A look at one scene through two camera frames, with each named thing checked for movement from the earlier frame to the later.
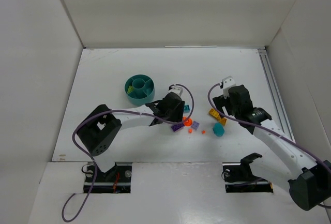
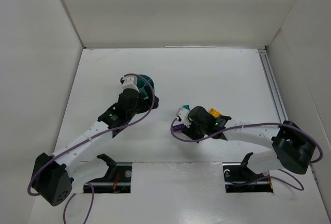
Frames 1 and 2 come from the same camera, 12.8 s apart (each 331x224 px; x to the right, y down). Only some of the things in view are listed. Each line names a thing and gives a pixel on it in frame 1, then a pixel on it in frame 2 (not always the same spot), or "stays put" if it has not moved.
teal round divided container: (144, 89) stays put
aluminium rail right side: (275, 93) stays put
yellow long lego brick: (214, 114) stays put
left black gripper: (177, 115) to (144, 99)
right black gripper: (220, 102) to (193, 131)
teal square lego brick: (186, 108) stays put
